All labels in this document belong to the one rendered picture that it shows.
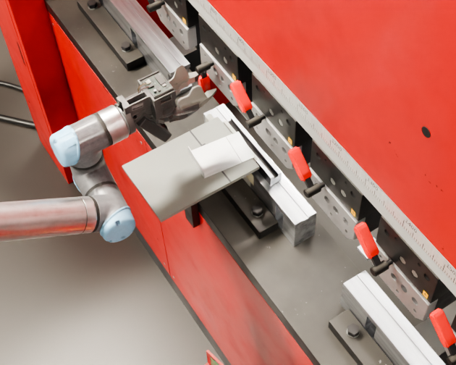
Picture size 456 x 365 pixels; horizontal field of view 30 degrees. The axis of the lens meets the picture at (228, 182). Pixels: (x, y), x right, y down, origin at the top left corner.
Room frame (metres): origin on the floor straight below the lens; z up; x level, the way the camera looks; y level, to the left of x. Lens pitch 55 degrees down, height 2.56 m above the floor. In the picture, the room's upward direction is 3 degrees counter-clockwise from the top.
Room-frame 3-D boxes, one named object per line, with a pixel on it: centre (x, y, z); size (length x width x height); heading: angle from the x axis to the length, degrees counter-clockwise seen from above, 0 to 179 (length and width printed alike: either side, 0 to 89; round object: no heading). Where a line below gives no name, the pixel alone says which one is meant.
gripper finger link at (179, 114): (1.17, 0.10, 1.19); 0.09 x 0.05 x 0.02; 107
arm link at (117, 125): (1.12, 0.23, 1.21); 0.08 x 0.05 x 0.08; 30
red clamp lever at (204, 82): (1.23, 0.03, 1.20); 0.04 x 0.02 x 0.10; 120
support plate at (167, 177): (1.15, 0.08, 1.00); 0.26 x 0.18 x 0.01; 120
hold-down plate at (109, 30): (1.72, 0.30, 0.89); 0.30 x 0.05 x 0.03; 30
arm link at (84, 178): (1.07, 0.29, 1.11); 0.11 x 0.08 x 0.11; 24
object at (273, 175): (1.20, -0.06, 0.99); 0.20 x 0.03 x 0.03; 30
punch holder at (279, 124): (1.07, -0.13, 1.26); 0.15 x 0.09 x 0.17; 30
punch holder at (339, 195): (0.90, -0.23, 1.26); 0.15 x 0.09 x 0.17; 30
